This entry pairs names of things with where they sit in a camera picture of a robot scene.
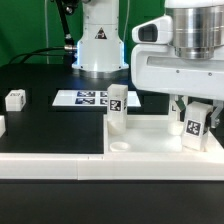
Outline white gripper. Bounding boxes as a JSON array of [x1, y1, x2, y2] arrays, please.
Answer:
[[131, 15, 224, 128]]

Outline white square table top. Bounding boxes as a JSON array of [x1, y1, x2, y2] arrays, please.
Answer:
[[102, 114, 224, 155]]

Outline white sheet with markers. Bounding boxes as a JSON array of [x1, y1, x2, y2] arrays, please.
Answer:
[[52, 89, 142, 108]]

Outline white U-shaped obstacle fence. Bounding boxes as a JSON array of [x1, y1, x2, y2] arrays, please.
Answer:
[[0, 115, 224, 181]]

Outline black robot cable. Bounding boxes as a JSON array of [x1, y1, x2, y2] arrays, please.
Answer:
[[7, 0, 78, 65]]

